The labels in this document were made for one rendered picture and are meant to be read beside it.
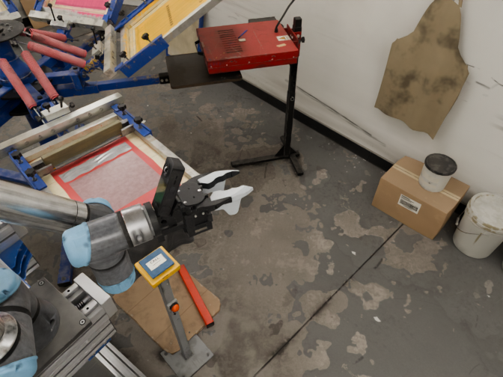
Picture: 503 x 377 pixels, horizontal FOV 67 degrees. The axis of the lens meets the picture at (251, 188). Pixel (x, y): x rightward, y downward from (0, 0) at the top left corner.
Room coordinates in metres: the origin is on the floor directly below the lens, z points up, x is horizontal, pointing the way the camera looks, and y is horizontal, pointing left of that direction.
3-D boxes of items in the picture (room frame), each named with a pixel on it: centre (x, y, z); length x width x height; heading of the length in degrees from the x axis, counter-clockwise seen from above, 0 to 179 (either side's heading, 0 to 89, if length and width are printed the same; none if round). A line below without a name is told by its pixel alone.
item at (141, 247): (1.09, 0.47, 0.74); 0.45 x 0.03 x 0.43; 134
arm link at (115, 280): (0.44, 0.29, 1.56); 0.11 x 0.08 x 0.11; 27
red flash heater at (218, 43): (2.40, 0.02, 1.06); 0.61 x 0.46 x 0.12; 104
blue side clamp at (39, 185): (1.28, 1.04, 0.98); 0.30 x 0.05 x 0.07; 44
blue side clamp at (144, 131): (1.66, 0.64, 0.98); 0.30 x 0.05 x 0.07; 44
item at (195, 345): (0.81, 0.37, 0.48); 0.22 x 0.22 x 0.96; 44
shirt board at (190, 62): (2.22, 0.75, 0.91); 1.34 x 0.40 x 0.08; 104
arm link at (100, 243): (0.42, 0.29, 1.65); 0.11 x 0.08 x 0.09; 117
